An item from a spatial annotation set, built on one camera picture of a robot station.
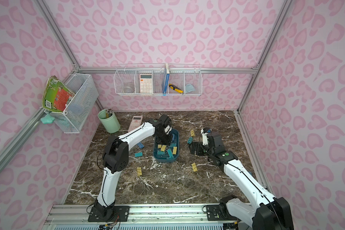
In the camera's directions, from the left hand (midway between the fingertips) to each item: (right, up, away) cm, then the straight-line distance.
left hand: (170, 141), depth 95 cm
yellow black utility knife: (+2, +36, +3) cm, 36 cm away
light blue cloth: (+13, +36, +5) cm, 39 cm away
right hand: (+15, -1, -13) cm, 20 cm away
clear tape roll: (-28, +34, +1) cm, 45 cm away
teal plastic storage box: (-2, -8, -2) cm, 8 cm away
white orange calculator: (-16, +38, -1) cm, 41 cm away
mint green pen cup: (-42, +14, +3) cm, 44 cm away
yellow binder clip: (+16, +5, +10) cm, 19 cm away
